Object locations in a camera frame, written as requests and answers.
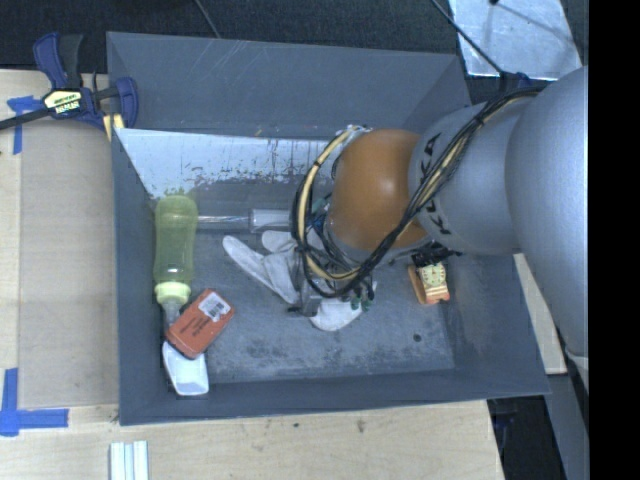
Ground grey metal bin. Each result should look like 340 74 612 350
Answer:
105 31 553 427

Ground white cloth glove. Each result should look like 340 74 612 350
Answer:
221 229 377 333

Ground clear glass tube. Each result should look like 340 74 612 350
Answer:
196 208 297 235

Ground orange box with barcode label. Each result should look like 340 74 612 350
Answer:
164 288 236 361

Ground orange toy clock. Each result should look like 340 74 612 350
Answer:
406 261 452 307

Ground yellow-green clear plastic bottle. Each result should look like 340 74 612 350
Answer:
151 194 200 320

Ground pale wood flat board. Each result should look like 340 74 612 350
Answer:
18 116 122 411

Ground black cylinder on white bracket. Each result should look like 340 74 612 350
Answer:
410 246 460 270

